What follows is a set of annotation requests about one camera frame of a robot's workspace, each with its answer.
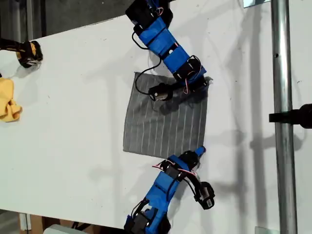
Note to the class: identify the short black camera stalk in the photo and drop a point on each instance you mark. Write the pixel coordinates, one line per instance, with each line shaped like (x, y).
(176, 87)

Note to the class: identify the grey white-striped towel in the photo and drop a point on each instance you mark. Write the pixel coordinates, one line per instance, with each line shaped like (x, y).
(158, 129)

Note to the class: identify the black yellow power tool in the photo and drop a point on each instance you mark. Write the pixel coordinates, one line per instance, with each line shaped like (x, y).
(28, 53)

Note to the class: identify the brown cardboard box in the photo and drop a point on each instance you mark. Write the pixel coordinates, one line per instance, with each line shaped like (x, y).
(73, 223)

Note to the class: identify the yellow cloth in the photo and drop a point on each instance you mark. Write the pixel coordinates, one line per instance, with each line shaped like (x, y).
(7, 100)

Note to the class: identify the white plastic container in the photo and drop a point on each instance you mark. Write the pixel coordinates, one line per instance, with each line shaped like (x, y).
(61, 229)

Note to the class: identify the steel post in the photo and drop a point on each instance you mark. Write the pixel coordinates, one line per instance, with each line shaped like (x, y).
(284, 73)

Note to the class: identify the black clamp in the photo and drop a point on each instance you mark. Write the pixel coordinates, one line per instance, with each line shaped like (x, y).
(295, 116)

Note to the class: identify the black camera box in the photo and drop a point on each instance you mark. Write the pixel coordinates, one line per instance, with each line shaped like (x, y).
(159, 92)
(206, 196)

